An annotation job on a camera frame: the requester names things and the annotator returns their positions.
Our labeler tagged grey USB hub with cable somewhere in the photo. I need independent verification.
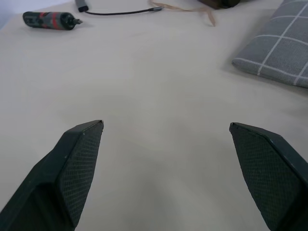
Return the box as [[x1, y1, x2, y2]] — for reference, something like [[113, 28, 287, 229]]
[[74, 0, 166, 16]]

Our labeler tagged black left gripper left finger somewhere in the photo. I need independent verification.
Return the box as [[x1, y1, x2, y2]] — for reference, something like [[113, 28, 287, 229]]
[[0, 119, 104, 231]]

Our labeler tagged black and red screwdriver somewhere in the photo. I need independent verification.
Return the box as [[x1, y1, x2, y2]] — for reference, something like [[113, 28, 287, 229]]
[[22, 11, 84, 32]]

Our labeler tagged grey roll-up cloth mat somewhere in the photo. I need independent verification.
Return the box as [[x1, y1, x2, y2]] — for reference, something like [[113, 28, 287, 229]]
[[196, 0, 242, 11]]

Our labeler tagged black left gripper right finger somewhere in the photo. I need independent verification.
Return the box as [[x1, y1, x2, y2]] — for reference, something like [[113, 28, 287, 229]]
[[229, 122, 308, 231]]

